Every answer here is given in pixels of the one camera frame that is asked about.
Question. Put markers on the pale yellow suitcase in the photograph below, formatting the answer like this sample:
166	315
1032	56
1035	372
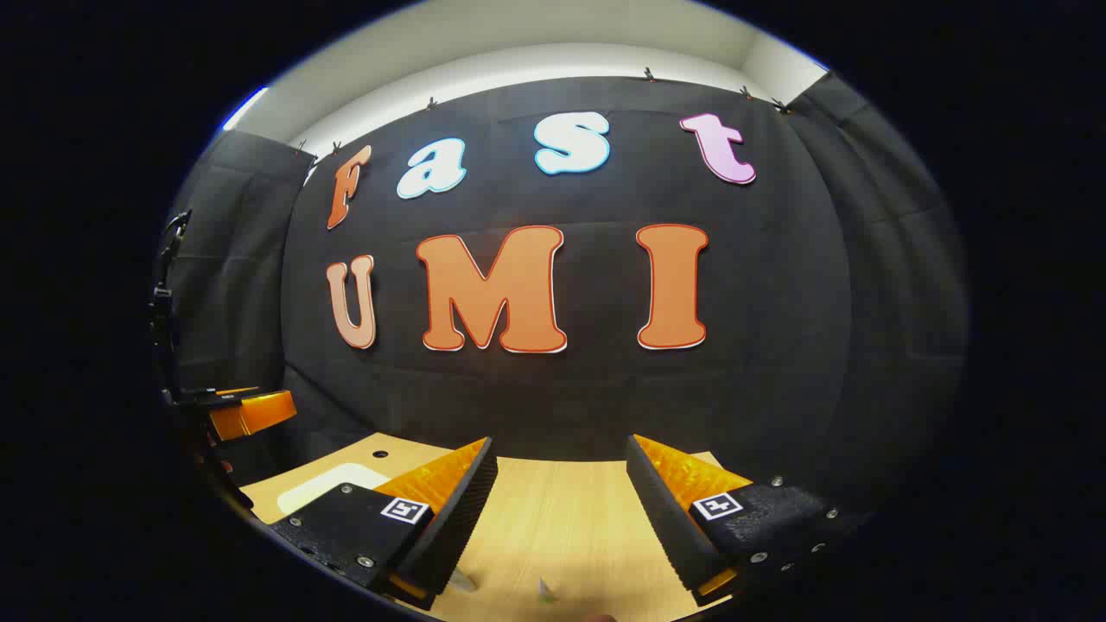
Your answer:
333	485

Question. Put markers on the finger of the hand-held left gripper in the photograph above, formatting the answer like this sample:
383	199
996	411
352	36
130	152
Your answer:
255	413

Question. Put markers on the black backdrop cloth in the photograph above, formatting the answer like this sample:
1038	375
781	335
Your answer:
778	302

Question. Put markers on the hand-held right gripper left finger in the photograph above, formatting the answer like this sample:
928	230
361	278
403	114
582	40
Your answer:
458	510

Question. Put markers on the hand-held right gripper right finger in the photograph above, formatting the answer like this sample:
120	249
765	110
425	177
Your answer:
661	510

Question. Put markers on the white cream tube green cap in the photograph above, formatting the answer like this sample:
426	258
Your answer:
546	591

